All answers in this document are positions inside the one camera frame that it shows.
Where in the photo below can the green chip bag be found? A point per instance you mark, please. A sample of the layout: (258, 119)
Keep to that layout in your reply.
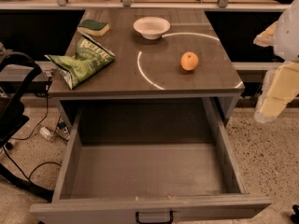
(90, 57)

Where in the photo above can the white ceramic bowl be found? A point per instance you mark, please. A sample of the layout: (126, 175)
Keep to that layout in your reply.
(151, 28)

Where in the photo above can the grey wooden cabinet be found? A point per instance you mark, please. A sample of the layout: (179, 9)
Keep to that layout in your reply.
(151, 68)

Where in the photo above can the black object floor corner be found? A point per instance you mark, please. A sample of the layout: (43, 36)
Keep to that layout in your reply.
(295, 215)

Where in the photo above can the white power adapter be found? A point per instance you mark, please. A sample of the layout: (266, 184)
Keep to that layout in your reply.
(46, 133)

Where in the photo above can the black chair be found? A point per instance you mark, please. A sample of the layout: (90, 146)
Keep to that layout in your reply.
(12, 118)

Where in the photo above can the orange fruit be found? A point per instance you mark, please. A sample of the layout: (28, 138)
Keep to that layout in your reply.
(189, 61)

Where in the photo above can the grey open drawer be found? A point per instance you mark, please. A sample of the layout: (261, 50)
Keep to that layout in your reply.
(131, 156)

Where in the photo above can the black drawer handle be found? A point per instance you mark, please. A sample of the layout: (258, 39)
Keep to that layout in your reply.
(154, 217)

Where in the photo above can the green yellow sponge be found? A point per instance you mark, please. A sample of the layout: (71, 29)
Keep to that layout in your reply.
(92, 27)

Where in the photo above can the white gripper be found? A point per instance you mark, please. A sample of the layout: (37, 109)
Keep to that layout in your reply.
(290, 34)

